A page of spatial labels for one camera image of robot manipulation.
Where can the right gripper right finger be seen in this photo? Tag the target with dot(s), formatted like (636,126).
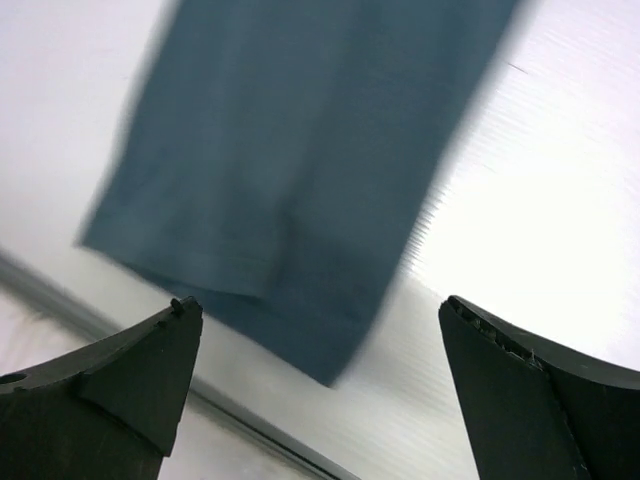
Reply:
(535,409)

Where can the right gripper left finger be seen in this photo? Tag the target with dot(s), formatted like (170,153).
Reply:
(109,410)

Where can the teal shirt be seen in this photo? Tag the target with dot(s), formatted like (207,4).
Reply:
(279,156)

